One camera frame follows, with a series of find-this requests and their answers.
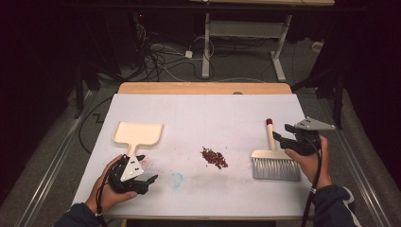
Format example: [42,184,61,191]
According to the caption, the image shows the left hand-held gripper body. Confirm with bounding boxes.
[108,153,151,195]

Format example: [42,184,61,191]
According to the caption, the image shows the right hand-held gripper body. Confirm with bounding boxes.
[280,116,337,157]

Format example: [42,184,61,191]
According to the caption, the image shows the cream hand brush grey bristles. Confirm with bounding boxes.
[251,117,303,183]

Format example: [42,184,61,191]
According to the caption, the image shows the person's left hand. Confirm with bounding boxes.
[85,153,138,215]

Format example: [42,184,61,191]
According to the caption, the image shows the person's right hand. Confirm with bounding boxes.
[284,135,334,190]

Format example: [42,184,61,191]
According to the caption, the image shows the cream dustpan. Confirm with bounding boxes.
[112,120,165,155]

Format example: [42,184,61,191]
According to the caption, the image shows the black metal stand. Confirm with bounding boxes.
[291,61,345,131]

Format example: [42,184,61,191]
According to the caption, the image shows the red beans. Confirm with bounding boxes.
[200,146,230,170]

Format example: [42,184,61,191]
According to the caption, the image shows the white table cover sheet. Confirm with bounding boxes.
[71,93,316,219]

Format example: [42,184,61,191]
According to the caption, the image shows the wooden table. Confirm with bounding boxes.
[116,81,293,96]

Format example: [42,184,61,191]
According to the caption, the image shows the white metal-framed desk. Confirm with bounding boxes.
[188,0,336,83]

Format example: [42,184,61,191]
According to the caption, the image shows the left hand-held gripper cable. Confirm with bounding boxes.
[95,160,112,227]

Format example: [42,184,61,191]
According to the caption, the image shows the hand-held gripper cable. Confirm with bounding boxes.
[300,136,323,227]
[95,160,112,227]

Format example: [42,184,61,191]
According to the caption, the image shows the right hand-held gripper cable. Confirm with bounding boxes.
[300,136,323,227]

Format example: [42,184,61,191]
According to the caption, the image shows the aluminium floor rail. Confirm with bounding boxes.
[18,90,96,227]
[323,105,392,227]

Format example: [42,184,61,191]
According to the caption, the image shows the tangle of floor cables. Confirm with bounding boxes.
[134,21,219,83]

